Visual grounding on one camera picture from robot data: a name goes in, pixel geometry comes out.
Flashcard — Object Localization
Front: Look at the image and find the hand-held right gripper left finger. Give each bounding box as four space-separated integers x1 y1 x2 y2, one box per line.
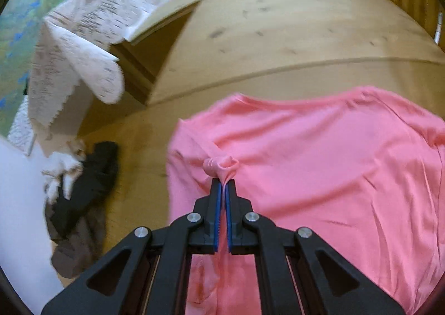
41 179 222 315

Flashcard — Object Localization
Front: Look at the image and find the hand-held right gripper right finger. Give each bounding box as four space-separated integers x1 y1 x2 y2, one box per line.
225 179 406 315

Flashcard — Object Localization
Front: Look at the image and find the pink shirt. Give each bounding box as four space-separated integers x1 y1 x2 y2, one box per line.
167 85 445 315

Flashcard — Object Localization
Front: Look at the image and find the black garment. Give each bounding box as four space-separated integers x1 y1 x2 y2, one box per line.
45 141 119 241

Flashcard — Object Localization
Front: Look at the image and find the brown garment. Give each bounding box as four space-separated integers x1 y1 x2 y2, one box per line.
45 204 108 279

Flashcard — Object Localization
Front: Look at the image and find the white garment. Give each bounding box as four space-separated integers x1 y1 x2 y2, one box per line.
42 139 87 204

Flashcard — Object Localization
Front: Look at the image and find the low wooden table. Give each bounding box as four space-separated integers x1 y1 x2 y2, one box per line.
110 0 209 107

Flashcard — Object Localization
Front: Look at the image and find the landscape wall painting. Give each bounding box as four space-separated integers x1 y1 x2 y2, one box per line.
0 0 117 136

